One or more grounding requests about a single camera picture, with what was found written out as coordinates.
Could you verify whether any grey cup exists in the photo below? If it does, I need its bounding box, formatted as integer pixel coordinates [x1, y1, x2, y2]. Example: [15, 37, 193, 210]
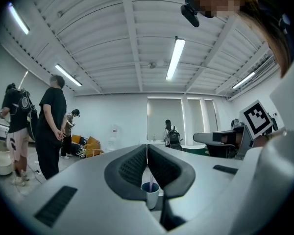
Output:
[141, 181, 160, 210]

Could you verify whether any black head-mounted camera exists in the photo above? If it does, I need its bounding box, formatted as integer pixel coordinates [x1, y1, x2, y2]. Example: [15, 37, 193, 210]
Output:
[180, 0, 200, 28]

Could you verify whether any yellow armchair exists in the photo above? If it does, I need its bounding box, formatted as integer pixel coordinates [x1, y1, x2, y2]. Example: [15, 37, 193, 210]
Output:
[71, 135, 105, 159]

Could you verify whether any window roller blind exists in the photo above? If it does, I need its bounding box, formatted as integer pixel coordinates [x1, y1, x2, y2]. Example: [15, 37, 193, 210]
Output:
[187, 98, 203, 133]
[204, 99, 218, 132]
[147, 97, 184, 141]

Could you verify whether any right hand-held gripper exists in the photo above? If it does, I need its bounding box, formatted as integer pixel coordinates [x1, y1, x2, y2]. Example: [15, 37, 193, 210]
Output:
[193, 99, 273, 160]

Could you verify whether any white air vent grille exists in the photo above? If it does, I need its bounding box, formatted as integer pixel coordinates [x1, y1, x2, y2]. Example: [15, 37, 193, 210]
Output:
[256, 57, 276, 77]

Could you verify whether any fluorescent ceiling light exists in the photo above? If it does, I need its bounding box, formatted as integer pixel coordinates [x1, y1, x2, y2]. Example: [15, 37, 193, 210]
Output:
[8, 2, 30, 35]
[232, 71, 256, 90]
[166, 37, 186, 81]
[55, 64, 83, 87]

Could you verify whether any green counter white top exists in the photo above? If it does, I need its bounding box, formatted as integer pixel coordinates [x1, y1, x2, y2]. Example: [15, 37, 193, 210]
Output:
[147, 141, 209, 157]

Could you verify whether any person's right forearm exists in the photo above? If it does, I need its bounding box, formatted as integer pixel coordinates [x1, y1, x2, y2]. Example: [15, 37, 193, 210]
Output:
[253, 128, 287, 148]

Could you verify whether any white round tub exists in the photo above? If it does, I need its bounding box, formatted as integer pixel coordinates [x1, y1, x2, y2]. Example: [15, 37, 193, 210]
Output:
[0, 140, 14, 176]

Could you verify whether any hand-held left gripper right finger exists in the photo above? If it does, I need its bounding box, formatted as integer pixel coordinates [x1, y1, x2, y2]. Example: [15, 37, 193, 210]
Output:
[147, 144, 243, 231]

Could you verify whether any white water dispenser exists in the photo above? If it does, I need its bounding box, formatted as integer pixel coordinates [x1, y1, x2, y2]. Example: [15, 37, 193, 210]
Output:
[107, 125, 121, 153]

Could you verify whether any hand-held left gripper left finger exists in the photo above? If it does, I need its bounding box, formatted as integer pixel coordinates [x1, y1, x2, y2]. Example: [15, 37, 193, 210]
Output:
[49, 144, 148, 205]

